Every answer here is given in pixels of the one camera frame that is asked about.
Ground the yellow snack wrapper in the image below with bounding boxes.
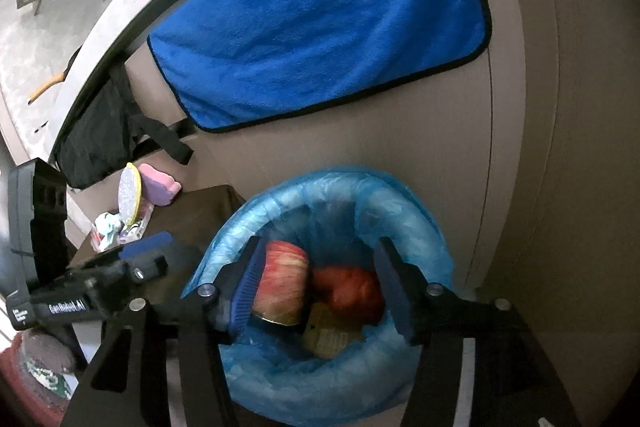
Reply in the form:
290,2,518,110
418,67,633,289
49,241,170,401
302,302,366,360

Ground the blue towel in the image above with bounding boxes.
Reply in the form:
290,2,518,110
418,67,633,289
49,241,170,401
147,0,493,134

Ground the black wok with wooden handle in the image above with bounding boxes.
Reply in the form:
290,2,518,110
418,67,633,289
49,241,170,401
27,47,86,104

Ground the brown cloth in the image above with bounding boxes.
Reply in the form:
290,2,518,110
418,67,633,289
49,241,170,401
70,187,246,268

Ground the round white scrubber pad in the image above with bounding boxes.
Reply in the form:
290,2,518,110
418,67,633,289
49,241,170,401
117,163,145,225

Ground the crushed red can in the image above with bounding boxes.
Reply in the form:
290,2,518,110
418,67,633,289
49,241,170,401
251,241,310,327

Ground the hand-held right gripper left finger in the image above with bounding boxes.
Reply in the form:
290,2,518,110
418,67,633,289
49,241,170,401
65,237,268,427

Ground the white bin with blue liner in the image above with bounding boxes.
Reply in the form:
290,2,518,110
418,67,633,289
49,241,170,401
182,164,456,427

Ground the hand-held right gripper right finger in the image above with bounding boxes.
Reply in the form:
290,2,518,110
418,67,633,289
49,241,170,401
374,237,581,427

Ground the black bag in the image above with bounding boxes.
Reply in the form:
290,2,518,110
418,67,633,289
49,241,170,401
52,62,195,190

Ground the white wrapper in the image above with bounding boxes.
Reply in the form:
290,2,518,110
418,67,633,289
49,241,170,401
92,212,126,253

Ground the red snack wrapper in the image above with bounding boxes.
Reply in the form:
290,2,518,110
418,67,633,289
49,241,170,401
312,266,386,323

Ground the red knit cloth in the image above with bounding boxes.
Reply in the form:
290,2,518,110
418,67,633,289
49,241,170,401
0,337,76,427

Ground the pink purple sponge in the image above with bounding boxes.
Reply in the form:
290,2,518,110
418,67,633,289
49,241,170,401
139,163,183,208

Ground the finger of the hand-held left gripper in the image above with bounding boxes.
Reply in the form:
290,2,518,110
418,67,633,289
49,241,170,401
120,232,173,263
127,254,168,284

